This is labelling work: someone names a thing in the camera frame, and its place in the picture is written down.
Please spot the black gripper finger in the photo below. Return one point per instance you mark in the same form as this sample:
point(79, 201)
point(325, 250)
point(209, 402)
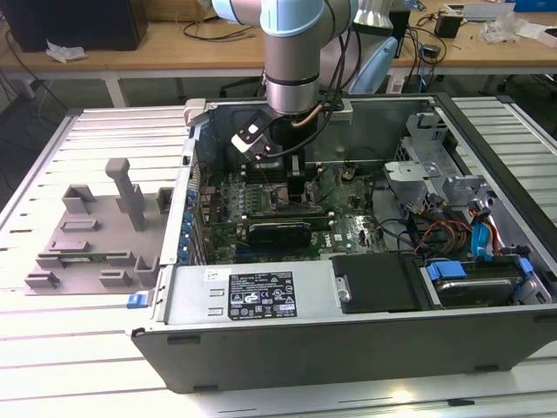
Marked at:
point(297, 189)

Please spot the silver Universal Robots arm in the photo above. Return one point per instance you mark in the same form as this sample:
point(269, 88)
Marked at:
point(291, 56)

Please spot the CPU socket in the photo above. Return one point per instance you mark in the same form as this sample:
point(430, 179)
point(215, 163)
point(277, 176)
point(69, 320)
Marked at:
point(278, 197)

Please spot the black RAM slot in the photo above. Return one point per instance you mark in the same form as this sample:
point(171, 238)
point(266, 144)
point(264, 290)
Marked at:
point(274, 176)
point(274, 167)

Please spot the installed green RAM stick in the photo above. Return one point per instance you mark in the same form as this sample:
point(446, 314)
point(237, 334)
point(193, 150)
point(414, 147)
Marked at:
point(287, 216)

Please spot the thin metal locking lever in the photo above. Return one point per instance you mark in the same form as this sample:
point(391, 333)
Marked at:
point(326, 185)
point(265, 175)

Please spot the black graphics card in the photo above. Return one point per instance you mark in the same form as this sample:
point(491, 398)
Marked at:
point(280, 237)

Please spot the coin battery holder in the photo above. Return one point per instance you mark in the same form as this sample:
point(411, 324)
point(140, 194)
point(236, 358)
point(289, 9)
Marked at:
point(349, 173)

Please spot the green motherboard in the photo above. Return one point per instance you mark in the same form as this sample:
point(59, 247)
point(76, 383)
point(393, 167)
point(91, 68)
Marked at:
point(348, 226)

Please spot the blue expansion slot clip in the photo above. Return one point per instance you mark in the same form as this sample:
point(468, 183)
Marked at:
point(183, 252)
point(191, 198)
point(188, 216)
point(186, 235)

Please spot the black power supply label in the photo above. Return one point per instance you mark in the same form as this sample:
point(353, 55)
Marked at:
point(261, 296)

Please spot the silver metal drive cage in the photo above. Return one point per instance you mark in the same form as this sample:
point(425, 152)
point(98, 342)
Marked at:
point(413, 172)

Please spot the white handwritten sticker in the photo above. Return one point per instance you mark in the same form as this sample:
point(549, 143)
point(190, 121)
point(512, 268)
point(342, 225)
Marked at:
point(216, 276)

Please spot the black power connector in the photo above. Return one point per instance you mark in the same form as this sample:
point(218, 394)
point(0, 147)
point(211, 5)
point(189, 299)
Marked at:
point(436, 202)

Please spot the silver power supply unit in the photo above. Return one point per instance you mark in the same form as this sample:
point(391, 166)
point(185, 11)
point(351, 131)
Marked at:
point(196, 300)

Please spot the tall black box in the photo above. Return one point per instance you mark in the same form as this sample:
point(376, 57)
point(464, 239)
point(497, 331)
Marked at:
point(402, 35)

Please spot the black open PC case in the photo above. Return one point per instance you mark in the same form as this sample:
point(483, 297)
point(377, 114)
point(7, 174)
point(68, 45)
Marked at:
point(304, 357)

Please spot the blue disk carrier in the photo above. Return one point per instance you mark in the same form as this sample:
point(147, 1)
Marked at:
point(446, 271)

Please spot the wooden desk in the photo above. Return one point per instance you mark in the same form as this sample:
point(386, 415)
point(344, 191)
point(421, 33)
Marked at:
point(130, 58)

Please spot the small black cube box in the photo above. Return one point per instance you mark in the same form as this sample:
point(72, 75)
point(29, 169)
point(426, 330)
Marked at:
point(447, 25)

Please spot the grey plastic parts rack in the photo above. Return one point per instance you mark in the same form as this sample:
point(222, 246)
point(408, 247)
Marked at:
point(109, 244)

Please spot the blue case latch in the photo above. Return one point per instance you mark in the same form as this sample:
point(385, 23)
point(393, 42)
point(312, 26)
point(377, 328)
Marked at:
point(136, 301)

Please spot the silver hard disk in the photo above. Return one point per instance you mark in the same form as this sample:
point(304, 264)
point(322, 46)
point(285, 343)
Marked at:
point(474, 291)

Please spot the black computer tower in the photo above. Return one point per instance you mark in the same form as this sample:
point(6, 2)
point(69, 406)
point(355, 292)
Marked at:
point(87, 22)

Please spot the crumpled white paper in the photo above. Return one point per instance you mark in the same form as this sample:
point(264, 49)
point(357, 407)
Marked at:
point(65, 51)

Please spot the clear plastic bags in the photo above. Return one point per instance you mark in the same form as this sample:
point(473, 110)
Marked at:
point(500, 28)

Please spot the blue flat box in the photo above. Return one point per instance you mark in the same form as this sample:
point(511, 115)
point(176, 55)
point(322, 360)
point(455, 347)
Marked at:
point(537, 4)

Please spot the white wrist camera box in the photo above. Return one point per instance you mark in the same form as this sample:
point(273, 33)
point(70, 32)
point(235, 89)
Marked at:
point(344, 112)
point(246, 143)

